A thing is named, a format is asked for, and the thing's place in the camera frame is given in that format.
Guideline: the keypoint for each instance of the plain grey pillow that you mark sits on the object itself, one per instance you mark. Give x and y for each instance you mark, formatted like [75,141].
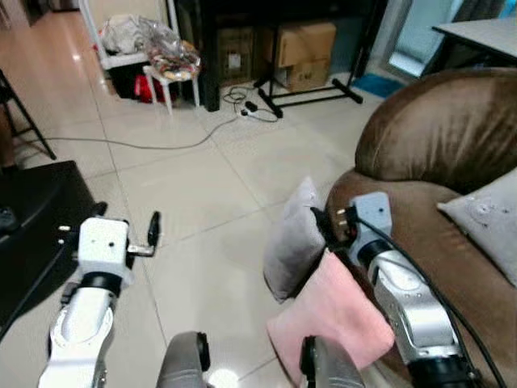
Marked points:
[292,242]

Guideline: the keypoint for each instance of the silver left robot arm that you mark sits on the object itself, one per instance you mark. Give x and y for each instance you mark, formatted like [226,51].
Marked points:
[81,327]

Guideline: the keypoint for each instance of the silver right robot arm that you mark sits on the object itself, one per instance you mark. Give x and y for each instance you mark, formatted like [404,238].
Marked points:
[412,311]

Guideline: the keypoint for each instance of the pink pillow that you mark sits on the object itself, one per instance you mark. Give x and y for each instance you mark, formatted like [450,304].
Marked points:
[327,315]

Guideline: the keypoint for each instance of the grey pillow with buttons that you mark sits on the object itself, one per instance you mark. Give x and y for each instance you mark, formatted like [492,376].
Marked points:
[489,222]

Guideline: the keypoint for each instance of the brown suede sofa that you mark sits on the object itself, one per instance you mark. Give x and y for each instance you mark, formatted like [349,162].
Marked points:
[444,129]

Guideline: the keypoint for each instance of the blue floor mat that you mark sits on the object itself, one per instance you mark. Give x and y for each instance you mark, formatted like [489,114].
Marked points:
[378,85]

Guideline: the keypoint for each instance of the grey left robot leg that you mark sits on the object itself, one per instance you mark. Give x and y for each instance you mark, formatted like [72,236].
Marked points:
[182,364]

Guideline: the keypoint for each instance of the grey robot leg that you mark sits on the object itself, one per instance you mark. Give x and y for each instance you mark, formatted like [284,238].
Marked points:
[182,364]
[327,368]

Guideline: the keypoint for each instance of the white power strip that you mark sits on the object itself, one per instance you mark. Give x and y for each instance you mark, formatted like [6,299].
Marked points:
[257,114]

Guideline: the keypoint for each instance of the grey right robot leg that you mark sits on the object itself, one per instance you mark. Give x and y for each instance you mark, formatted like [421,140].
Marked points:
[327,368]

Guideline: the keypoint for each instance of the red bag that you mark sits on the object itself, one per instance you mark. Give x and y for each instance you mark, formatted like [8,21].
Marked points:
[145,89]

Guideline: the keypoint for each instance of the white stool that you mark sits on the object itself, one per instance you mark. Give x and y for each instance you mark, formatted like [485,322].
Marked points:
[171,81]

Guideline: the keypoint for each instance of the white rack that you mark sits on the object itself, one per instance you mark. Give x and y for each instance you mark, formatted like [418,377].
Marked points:
[121,60]

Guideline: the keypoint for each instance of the light cardboard box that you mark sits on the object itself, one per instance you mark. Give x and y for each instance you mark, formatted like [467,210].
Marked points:
[307,48]

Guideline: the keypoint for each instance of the black metal stand leg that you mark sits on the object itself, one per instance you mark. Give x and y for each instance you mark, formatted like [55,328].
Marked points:
[24,113]

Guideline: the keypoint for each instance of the clear plastic bag with items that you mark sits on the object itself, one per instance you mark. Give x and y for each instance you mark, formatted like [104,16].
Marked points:
[174,52]

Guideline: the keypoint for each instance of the dark cardboard box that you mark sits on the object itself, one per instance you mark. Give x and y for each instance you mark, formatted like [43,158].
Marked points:
[236,55]

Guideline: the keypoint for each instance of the beige clothes pile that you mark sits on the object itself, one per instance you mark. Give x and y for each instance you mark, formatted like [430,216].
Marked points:
[121,34]

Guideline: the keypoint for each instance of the glass door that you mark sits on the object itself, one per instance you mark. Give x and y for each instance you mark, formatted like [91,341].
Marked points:
[428,24]

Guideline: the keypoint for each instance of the grey table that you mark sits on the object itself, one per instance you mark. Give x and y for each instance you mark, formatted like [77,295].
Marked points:
[485,36]

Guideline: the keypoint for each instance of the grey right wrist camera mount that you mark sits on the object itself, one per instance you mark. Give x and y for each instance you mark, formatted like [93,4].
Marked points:
[373,214]

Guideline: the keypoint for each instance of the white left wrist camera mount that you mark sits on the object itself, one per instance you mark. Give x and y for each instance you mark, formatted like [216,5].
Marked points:
[103,244]

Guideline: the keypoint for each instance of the black desk frame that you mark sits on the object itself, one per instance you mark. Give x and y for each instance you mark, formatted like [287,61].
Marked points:
[266,16]

